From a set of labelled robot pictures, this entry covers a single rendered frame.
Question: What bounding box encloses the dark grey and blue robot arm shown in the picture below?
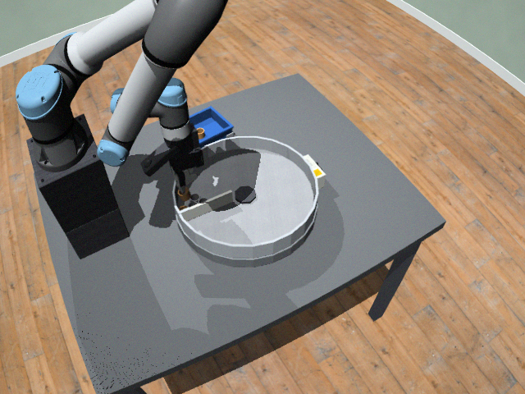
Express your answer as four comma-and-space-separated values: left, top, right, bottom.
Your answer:
16, 0, 228, 172

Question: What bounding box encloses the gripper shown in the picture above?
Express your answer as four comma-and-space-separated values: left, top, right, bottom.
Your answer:
164, 123, 204, 194

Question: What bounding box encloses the blue crate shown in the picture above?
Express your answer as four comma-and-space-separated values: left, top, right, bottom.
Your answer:
189, 106, 234, 148

